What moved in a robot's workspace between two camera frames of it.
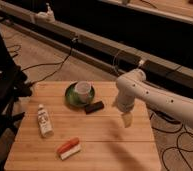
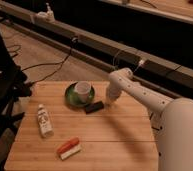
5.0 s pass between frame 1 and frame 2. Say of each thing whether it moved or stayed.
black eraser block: stayed
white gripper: moved
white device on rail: stayed
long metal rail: stayed
